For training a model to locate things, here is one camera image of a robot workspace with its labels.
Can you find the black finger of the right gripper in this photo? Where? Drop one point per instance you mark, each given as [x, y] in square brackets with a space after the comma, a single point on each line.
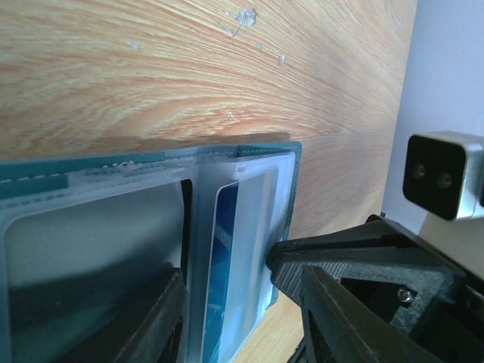
[395, 273]

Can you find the teal leather card holder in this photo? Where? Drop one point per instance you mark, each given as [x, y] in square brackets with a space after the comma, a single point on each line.
[81, 238]

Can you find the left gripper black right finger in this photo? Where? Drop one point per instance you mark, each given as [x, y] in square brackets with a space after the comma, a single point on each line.
[339, 328]

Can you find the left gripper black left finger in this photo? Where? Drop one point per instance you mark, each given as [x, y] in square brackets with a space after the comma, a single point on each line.
[152, 328]

